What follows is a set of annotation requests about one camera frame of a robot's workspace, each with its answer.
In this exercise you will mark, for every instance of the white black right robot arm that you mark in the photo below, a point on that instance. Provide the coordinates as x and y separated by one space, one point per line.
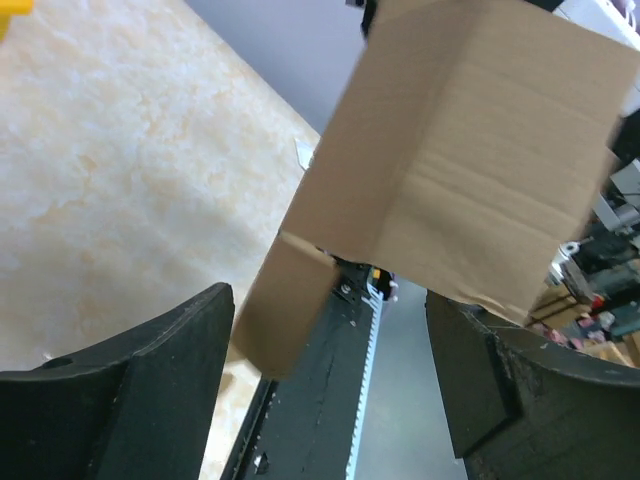
617 20

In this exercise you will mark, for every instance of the clear plastic scrap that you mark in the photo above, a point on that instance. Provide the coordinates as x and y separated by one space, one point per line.
305 154

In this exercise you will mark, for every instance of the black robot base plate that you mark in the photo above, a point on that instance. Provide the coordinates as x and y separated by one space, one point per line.
301 427

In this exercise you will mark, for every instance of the brown cardboard box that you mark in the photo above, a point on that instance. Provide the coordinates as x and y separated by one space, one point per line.
468 146

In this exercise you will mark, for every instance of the white slotted cable duct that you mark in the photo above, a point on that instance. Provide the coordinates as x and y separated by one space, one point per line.
381 288

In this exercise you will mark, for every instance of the yellow plastic fruit tray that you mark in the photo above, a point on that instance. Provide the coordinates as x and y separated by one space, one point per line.
11 8

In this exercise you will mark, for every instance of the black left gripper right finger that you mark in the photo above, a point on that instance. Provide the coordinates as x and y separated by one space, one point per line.
519 406

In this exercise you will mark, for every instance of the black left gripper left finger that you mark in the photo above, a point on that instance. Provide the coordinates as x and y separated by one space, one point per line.
138 405

